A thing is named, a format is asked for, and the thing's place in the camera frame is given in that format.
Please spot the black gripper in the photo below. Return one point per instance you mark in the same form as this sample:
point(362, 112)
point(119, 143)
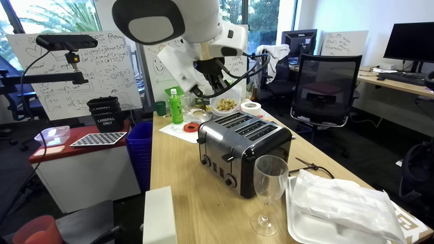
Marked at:
point(207, 70)

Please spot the small clear plastic bowl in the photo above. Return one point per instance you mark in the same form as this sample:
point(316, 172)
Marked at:
point(222, 107)

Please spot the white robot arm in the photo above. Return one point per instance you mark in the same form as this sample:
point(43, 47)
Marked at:
point(193, 35)

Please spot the clear wine glass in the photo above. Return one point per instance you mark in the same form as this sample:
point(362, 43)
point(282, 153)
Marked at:
point(269, 182)

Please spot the green plastic bottle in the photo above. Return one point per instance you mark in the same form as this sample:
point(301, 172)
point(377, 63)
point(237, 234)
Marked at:
point(174, 105)

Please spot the white tape roll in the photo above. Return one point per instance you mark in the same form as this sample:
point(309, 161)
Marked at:
point(250, 108)

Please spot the white paper sheet with drawing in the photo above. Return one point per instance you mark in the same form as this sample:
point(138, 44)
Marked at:
point(176, 131)

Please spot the black silver four-slot toaster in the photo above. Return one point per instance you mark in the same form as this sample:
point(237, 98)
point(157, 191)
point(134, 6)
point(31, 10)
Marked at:
point(230, 144)

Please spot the whiteboard with writing left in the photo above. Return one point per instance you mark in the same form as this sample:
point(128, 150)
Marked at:
point(107, 69)

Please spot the blue bin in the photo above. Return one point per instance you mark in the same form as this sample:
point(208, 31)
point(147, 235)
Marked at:
point(139, 153)

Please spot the black stacked containers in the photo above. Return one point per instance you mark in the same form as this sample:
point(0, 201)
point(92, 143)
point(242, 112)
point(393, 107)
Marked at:
point(105, 113)

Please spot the black mesh office chair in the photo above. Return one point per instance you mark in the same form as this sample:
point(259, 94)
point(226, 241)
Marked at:
point(324, 90)

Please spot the checkerboard calibration board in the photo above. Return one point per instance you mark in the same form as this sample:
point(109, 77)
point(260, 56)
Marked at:
point(97, 140)

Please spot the clear plastic container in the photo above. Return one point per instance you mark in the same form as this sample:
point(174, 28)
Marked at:
point(52, 136)

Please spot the white rectangular box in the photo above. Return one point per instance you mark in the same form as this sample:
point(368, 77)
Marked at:
point(158, 218)

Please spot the black computer monitor left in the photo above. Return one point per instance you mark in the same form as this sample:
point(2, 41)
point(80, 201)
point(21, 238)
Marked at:
point(410, 43)

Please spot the white plastic bag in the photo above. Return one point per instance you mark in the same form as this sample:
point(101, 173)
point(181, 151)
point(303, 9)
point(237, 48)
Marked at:
point(347, 203)

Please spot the red round stool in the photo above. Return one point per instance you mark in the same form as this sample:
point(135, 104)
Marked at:
point(37, 231)

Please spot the black stereo camera on mount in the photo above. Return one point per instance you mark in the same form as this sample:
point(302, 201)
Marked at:
point(65, 43)

